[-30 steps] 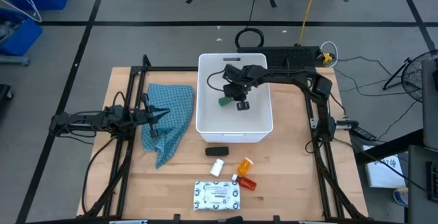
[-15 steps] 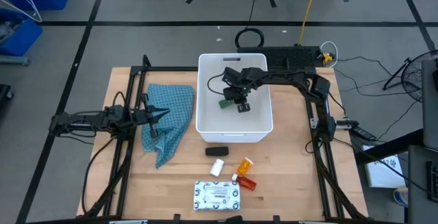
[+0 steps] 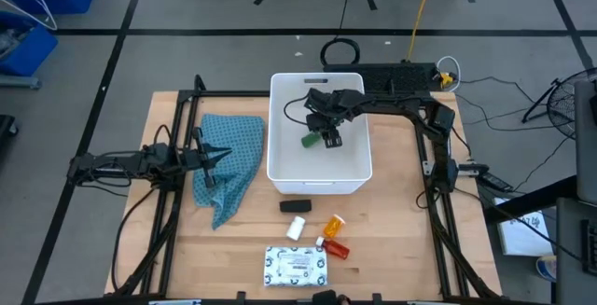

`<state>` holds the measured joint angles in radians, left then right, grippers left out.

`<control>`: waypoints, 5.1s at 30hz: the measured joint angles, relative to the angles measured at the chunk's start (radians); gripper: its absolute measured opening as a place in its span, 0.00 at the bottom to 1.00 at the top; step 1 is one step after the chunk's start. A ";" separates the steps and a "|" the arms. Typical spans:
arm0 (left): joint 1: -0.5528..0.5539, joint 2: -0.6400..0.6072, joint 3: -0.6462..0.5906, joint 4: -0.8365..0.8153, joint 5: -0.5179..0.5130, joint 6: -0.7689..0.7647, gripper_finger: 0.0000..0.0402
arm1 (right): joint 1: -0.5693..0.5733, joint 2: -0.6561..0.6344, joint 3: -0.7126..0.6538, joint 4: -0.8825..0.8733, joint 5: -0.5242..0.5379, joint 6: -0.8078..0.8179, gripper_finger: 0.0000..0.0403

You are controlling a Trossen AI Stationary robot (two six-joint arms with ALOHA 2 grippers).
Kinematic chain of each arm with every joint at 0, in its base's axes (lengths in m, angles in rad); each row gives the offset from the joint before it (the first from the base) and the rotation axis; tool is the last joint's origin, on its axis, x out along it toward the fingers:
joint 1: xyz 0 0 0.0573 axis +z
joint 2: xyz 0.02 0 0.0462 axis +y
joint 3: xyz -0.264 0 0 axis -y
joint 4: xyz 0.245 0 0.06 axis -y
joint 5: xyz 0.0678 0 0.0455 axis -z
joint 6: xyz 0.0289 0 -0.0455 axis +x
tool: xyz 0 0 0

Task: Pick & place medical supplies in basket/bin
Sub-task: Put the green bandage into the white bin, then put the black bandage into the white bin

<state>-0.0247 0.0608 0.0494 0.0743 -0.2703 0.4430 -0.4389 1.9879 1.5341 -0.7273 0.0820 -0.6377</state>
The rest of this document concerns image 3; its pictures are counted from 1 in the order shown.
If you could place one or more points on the yellow plug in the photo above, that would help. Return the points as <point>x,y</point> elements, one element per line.
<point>446,79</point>

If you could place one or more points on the black small block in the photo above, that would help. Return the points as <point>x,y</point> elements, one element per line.
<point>295,205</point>

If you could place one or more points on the grey monitor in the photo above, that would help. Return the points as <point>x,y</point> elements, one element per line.
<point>587,146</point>

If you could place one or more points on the orange pill bottle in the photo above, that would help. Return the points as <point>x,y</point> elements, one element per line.
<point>334,226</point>

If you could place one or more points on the green rectangular block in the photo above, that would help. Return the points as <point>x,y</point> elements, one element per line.
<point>310,140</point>

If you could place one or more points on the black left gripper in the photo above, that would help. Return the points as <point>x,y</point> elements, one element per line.
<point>198,158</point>

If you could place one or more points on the white printed paper box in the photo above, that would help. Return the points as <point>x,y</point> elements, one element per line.
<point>522,235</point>

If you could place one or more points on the white printed gauze package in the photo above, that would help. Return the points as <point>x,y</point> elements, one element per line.
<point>295,267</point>

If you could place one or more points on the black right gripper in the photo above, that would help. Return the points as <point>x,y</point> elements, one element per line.
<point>329,106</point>

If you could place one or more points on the black perforated box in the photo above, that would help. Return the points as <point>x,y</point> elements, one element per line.
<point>401,77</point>

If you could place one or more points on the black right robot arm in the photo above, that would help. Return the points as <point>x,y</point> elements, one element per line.
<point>434,123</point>

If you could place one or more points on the white plastic bin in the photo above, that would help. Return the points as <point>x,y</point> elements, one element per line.
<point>298,165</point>

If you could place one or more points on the black metal table frame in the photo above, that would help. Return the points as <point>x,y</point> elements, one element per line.
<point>224,93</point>

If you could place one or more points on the red pill bottle white cap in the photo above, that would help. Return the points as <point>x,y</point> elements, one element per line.
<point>335,248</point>

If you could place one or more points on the black table-level camera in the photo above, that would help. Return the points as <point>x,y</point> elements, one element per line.
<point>325,298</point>

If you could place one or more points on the teal patterned cloth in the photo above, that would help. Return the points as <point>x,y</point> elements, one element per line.
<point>238,146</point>

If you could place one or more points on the black floor fan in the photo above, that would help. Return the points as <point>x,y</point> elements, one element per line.
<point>566,104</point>

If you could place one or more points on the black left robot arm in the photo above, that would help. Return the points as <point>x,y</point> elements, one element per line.
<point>116,162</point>

